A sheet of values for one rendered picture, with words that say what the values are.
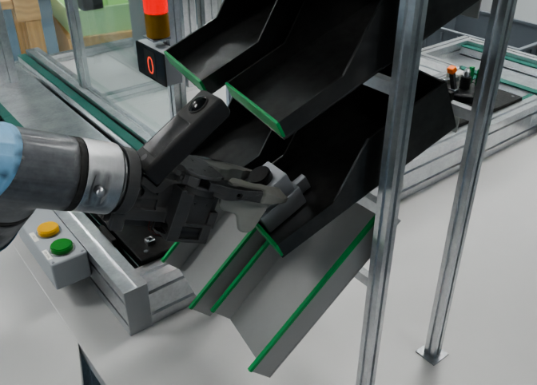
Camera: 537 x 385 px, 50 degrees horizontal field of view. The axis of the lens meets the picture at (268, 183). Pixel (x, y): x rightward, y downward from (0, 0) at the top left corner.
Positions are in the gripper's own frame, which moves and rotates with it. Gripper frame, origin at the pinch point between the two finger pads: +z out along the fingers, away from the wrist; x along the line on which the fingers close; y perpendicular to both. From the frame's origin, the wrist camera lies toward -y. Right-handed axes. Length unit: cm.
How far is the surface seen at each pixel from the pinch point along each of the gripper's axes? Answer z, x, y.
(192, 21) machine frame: 50, -125, -10
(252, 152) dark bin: 5.3, -12.1, -0.4
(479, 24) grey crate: 216, -142, -55
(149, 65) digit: 10, -62, -1
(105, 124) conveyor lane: 18, -94, 22
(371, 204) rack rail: 10.6, 7.8, -1.9
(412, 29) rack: 0.8, 11.7, -22.6
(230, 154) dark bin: 3.8, -15.0, 1.4
